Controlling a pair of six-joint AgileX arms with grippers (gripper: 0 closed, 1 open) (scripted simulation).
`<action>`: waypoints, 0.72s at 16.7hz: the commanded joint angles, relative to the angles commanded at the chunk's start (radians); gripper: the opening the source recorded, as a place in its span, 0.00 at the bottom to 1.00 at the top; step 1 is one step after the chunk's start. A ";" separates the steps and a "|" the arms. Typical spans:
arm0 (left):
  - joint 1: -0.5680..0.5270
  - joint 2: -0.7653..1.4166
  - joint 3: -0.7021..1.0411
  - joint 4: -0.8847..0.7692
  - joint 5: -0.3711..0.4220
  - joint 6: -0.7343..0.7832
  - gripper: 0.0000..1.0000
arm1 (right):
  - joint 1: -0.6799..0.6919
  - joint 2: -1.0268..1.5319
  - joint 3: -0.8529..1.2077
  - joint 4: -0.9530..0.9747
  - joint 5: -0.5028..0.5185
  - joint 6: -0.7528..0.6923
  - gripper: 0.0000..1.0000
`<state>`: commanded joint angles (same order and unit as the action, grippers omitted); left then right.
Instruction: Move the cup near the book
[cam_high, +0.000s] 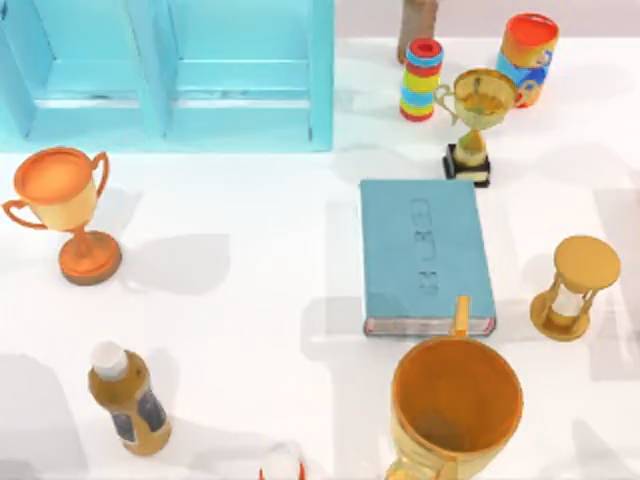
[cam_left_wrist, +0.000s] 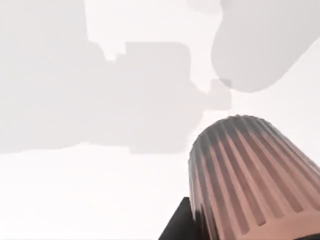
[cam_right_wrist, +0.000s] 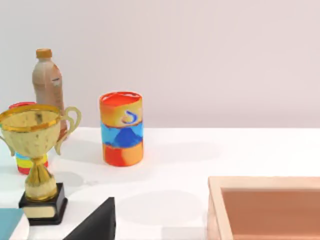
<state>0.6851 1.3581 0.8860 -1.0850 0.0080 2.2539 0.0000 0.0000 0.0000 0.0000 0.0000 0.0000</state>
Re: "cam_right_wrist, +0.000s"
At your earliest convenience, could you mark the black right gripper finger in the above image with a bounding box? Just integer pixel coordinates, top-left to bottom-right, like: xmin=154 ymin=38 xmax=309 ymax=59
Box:
xmin=62 ymin=196 xmax=117 ymax=240

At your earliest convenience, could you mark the flat blue mat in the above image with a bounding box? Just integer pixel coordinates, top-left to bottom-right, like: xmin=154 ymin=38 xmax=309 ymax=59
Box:
xmin=0 ymin=207 xmax=25 ymax=240

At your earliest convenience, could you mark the orange and blue can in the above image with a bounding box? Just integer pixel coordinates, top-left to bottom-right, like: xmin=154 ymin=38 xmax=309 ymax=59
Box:
xmin=99 ymin=91 xmax=145 ymax=167

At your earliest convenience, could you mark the red and yellow can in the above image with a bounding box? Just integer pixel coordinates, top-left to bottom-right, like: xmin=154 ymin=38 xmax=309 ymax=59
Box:
xmin=8 ymin=101 xmax=49 ymax=175

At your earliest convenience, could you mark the gold trophy with black base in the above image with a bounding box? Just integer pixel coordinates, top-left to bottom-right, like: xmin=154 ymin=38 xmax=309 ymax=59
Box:
xmin=0 ymin=104 xmax=82 ymax=226

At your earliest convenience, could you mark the brown bottle with orange cap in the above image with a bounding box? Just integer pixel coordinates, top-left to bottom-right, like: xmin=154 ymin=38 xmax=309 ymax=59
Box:
xmin=31 ymin=48 xmax=69 ymax=140

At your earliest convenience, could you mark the shallow salmon-coloured box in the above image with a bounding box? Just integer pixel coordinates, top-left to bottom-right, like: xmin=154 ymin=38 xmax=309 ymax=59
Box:
xmin=207 ymin=175 xmax=320 ymax=240

